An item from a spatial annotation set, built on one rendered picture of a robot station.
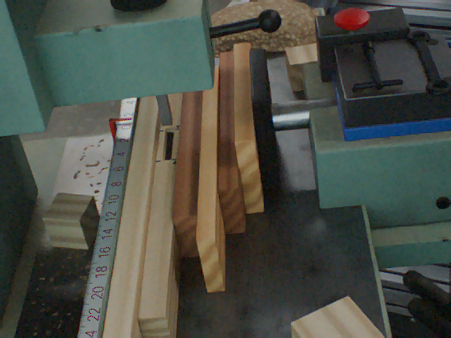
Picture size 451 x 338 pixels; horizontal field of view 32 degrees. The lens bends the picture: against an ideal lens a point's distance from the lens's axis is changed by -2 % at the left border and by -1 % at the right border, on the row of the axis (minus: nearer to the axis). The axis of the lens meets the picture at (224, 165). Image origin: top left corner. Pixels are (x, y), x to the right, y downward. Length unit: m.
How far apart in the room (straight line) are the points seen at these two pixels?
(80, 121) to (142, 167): 1.88
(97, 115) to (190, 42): 1.93
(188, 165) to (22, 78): 0.16
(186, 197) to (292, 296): 0.12
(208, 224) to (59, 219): 0.26
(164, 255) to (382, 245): 0.19
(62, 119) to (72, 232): 1.77
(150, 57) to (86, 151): 0.35
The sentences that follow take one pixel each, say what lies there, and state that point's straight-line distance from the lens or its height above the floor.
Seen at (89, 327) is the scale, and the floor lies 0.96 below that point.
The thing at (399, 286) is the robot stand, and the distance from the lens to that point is 1.55.
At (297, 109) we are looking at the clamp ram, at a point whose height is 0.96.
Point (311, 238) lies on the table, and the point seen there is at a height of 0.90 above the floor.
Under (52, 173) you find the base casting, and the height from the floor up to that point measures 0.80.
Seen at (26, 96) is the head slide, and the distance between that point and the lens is 0.63.
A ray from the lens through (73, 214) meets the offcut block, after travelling 0.82.
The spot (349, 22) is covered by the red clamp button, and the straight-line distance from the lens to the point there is 0.68.
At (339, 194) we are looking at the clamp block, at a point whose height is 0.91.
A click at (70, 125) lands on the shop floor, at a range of 2.54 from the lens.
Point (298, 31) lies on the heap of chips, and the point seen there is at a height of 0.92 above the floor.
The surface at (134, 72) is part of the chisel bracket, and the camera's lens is 0.65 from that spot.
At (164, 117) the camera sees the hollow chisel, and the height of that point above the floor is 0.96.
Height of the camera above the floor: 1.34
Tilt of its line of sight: 37 degrees down
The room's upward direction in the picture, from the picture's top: 9 degrees counter-clockwise
